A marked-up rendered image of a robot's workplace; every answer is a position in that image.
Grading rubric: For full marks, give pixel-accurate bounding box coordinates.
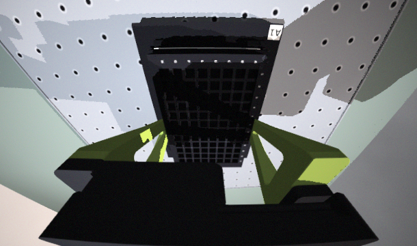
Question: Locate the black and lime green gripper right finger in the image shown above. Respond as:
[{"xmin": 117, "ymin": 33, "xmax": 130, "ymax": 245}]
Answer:
[{"xmin": 250, "ymin": 119, "xmax": 350, "ymax": 204}]

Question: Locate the black well plate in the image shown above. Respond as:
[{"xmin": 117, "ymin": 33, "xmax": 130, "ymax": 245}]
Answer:
[{"xmin": 147, "ymin": 49, "xmax": 269, "ymax": 167}]

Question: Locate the grey perforated base plate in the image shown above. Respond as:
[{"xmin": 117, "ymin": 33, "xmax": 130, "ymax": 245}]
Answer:
[{"xmin": 0, "ymin": 0, "xmax": 409, "ymax": 145}]

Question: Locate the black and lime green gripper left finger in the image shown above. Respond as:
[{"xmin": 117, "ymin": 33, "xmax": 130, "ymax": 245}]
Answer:
[{"xmin": 69, "ymin": 119, "xmax": 168, "ymax": 161}]

